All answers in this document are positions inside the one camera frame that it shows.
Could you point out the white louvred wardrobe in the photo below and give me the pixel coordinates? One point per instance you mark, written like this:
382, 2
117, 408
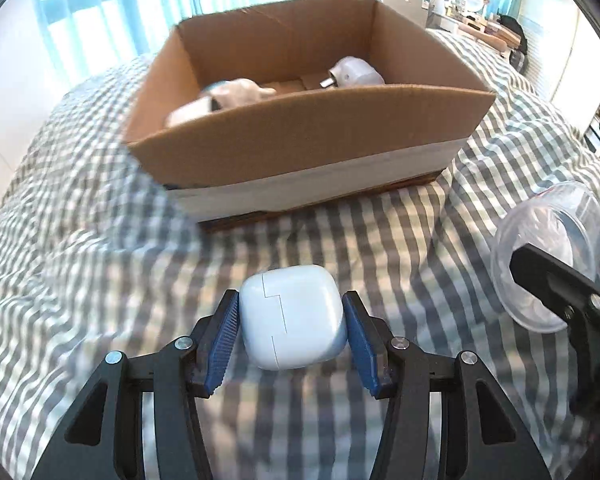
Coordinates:
570, 35

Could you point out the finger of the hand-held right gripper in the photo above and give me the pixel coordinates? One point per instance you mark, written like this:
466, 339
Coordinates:
555, 280

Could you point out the white dressing table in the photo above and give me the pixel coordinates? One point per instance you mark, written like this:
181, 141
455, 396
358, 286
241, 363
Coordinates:
450, 24

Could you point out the black bag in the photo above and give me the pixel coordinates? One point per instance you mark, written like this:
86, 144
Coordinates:
512, 30

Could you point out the white earbud case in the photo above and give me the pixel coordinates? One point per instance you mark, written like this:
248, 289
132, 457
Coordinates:
290, 320

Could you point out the grey checked blanket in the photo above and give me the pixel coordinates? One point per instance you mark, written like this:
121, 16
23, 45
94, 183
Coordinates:
105, 240

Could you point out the clear plastic container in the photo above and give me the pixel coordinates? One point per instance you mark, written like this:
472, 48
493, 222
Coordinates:
545, 220

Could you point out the small silver fridge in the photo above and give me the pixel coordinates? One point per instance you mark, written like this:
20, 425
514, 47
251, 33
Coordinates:
402, 2

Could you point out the white power adapter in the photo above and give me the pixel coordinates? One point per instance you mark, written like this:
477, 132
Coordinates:
357, 72

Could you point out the white snowman toy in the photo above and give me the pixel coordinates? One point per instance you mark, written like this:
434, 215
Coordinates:
240, 92

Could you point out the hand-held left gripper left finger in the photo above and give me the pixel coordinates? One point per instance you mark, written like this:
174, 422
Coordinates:
222, 345

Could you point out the wooden box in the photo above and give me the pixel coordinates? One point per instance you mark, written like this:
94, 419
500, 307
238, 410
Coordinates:
495, 30

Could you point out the wide teal curtain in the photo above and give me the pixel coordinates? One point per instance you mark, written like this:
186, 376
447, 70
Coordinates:
105, 10

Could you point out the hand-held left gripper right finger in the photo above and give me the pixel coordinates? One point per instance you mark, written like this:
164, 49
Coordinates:
365, 345

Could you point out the cardboard box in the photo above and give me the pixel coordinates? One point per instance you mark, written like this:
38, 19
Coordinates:
300, 145

